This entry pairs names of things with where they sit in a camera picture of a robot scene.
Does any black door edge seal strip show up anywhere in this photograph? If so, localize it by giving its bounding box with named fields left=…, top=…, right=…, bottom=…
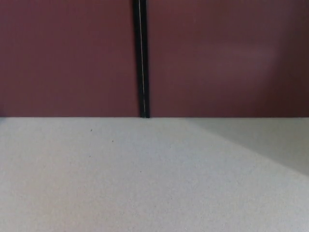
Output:
left=132, top=0, right=151, bottom=119

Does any plain maroon door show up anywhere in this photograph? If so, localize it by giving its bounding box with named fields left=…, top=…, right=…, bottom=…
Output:
left=0, top=0, right=141, bottom=118

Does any maroon door with handle plate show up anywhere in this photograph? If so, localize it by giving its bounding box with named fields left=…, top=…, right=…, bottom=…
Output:
left=148, top=0, right=309, bottom=118

